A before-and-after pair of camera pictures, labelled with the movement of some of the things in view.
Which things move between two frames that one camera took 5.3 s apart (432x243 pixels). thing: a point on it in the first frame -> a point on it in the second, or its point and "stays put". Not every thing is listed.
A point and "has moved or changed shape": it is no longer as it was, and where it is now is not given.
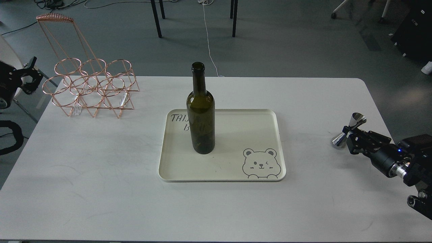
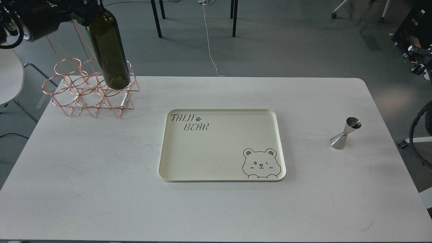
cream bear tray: [247, 149] stays put
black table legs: [157, 22] stays put
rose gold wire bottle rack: [93, 84] stays put
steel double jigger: [357, 119] has moved or changed shape
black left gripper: [10, 79] -> [40, 17]
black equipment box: [413, 36] stays put
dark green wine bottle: [201, 109] -> [111, 56]
